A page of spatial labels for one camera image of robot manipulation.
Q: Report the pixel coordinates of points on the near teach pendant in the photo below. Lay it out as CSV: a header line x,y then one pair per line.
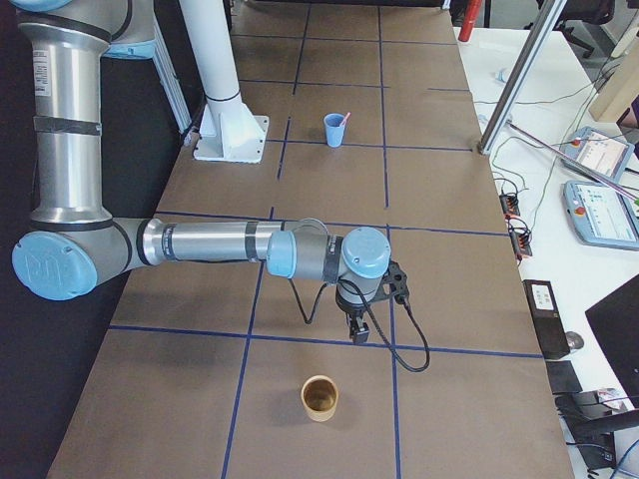
x,y
600,216

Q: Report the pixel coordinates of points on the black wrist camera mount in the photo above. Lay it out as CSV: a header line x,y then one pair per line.
x,y
393,285

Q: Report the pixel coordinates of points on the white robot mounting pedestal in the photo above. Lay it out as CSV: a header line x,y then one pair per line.
x,y
229,132

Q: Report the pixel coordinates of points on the black computer mouse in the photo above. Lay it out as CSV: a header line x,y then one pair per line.
x,y
574,340

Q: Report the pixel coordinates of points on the teach pendant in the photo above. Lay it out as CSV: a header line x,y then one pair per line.
x,y
600,216
596,150

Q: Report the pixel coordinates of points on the blue plastic cup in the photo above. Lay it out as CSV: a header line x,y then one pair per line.
x,y
334,129

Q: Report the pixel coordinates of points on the aluminium frame post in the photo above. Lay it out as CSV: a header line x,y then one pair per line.
x,y
538,34

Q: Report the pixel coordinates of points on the reacher grabber tool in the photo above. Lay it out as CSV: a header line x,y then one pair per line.
x,y
577,166

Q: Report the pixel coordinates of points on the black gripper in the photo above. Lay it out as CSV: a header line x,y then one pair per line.
x,y
352,313

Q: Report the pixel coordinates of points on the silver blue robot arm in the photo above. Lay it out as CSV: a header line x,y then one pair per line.
x,y
140,155

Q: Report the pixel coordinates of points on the black box with label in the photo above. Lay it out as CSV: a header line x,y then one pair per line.
x,y
546,318

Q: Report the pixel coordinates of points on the far teach pendant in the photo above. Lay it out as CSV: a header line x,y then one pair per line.
x,y
596,150

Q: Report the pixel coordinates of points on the black laptop corner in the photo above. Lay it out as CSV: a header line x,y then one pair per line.
x,y
614,322

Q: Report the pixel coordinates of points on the red cylinder object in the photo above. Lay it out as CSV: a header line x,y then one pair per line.
x,y
470,16

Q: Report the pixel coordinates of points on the bamboo wooden cup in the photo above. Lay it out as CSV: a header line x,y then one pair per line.
x,y
319,397

